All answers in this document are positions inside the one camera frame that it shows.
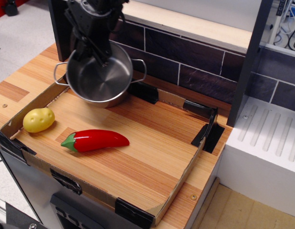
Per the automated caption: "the dark grey vertical post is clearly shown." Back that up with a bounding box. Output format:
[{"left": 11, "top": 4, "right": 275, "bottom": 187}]
[{"left": 227, "top": 0, "right": 273, "bottom": 127}]

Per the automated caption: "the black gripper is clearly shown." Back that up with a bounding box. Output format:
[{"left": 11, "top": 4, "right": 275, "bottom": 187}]
[{"left": 66, "top": 0, "right": 125, "bottom": 67}]

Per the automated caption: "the red toy chili pepper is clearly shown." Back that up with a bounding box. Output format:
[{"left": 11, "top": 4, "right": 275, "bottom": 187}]
[{"left": 61, "top": 129, "right": 130, "bottom": 152}]

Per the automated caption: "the yellow toy potato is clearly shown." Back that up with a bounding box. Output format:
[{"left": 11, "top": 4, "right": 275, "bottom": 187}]
[{"left": 23, "top": 107, "right": 55, "bottom": 133}]

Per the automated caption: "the metal pot with wire handles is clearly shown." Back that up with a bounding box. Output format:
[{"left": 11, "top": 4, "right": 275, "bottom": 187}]
[{"left": 53, "top": 42, "right": 147, "bottom": 108}]

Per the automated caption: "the white ribbed drainboard sink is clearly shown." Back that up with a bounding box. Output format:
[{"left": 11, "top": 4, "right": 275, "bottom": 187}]
[{"left": 217, "top": 98, "right": 295, "bottom": 207}]

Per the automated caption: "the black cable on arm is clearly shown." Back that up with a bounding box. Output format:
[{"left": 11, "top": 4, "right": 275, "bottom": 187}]
[{"left": 109, "top": 9, "right": 126, "bottom": 34}]

